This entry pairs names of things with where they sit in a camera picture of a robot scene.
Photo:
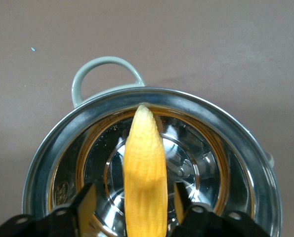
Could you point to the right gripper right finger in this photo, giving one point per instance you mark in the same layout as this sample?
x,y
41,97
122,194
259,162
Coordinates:
x,y
211,222

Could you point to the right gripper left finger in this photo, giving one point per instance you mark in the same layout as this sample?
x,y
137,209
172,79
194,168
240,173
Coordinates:
x,y
62,219

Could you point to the yellow corn cob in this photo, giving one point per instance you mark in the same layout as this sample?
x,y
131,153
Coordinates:
x,y
145,168

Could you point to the grey steel cooking pot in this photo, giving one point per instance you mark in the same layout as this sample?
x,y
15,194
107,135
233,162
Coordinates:
x,y
211,153

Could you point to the brown table mat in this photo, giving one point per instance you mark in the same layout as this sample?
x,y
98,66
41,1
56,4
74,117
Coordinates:
x,y
211,44

